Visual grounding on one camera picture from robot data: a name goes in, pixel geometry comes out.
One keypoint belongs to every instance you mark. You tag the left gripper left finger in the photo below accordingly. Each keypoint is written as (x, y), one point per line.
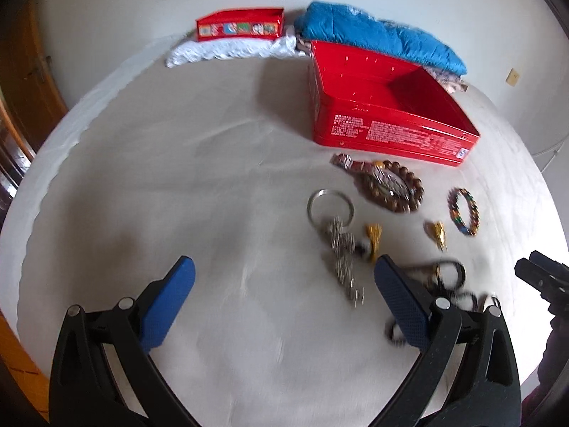
(83, 390)

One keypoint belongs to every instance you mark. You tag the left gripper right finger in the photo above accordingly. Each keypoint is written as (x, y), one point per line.
(486, 389)

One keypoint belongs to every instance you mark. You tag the silver chain keyring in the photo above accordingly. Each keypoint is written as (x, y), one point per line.
(343, 243)

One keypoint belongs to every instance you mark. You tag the gold pendant charm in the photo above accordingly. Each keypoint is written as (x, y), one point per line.
(437, 233)

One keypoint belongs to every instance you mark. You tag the beige bed sheet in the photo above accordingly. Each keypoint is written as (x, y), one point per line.
(216, 160)

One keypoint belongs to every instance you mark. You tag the red open tin box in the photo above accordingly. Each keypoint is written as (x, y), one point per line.
(367, 101)

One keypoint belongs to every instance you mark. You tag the wooden cabinet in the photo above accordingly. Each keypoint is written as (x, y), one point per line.
(31, 104)

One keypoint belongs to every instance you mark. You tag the blue quilted jacket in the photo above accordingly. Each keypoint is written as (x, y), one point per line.
(345, 24)

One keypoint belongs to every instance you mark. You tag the white lace cloth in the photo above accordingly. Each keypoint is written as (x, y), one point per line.
(191, 51)

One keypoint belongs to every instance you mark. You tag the red tin box lid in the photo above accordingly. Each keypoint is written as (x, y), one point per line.
(249, 23)

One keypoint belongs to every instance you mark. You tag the beige wall socket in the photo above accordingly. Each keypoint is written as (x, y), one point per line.
(512, 77)

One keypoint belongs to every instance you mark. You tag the brown strap wristwatch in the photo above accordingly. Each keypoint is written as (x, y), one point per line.
(385, 181)

